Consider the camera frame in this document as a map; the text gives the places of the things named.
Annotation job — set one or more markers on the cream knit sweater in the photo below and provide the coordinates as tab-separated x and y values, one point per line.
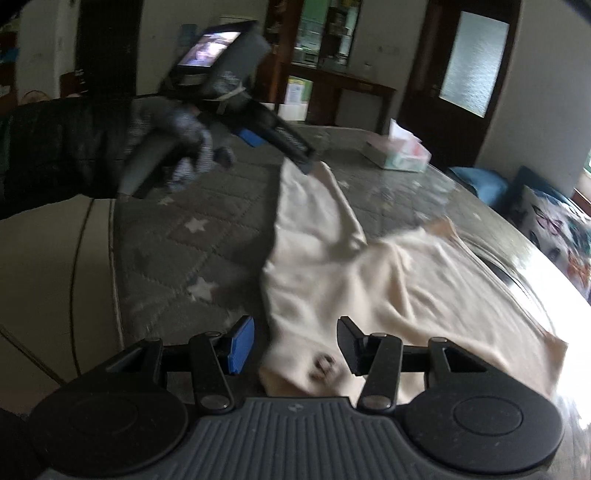
369	286

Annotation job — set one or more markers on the blue cushion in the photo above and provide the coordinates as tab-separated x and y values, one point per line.
480	184

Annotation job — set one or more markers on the blue sofa backrest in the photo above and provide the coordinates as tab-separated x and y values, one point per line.
531	182

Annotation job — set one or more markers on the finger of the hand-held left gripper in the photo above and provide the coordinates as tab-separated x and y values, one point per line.
250	137
300	146

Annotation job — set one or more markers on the dark wooden desk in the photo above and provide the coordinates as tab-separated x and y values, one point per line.
355	84

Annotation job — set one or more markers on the white cardboard box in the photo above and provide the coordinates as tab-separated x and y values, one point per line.
298	92

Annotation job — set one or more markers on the person's left hand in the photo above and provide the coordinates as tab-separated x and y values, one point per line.
189	122

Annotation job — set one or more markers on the pastel tissue box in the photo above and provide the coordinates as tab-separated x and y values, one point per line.
399	154

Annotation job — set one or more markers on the wooden display cabinet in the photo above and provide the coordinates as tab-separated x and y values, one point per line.
323	41

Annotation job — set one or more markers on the grey star-patterned mattress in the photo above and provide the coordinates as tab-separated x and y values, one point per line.
194	217

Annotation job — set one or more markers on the butterfly printed pillow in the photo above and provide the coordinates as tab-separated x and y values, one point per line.
561	235

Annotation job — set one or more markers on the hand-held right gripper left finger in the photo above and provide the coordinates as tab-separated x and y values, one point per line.
242	342

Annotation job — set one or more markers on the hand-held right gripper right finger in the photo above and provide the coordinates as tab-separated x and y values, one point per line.
347	344

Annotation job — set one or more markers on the wooden door with frosted glass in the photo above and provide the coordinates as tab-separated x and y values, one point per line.
422	92

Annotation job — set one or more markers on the dark wooden door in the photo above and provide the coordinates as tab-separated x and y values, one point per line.
99	46

